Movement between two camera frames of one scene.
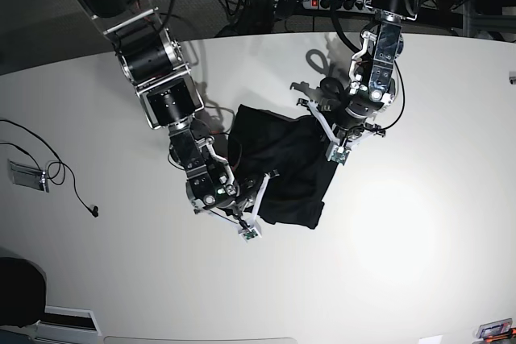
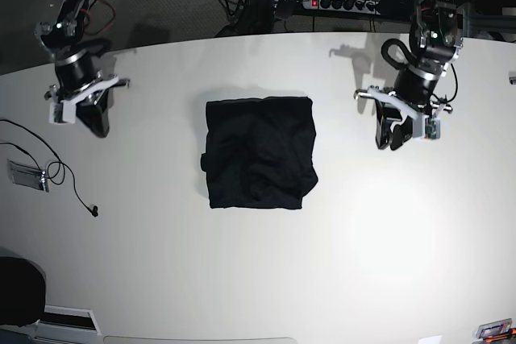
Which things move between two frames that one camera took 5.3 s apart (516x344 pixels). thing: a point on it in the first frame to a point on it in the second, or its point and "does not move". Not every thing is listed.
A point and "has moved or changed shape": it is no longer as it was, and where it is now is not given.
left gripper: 239,205 to 75,70
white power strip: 337,3 does not move
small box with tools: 497,330 does not move
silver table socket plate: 29,176 does not move
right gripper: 350,115 to 412,84
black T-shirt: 297,155 has moved or changed shape
